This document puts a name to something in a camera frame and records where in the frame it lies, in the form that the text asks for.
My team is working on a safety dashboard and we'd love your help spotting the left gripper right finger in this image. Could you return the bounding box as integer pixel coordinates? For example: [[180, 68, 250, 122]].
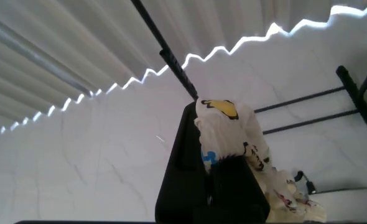
[[210, 155, 271, 218]]

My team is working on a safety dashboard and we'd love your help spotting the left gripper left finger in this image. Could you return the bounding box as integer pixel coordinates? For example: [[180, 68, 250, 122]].
[[154, 102, 210, 218]]

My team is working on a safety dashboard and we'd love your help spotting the cream printed garment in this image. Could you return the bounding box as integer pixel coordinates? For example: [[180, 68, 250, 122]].
[[194, 98, 327, 223]]

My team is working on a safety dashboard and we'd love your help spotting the black clothes rack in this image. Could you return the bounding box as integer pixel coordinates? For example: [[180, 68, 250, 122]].
[[130, 0, 367, 138]]

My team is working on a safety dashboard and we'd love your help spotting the black cable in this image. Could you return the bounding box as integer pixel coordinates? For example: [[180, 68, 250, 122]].
[[294, 170, 317, 195]]

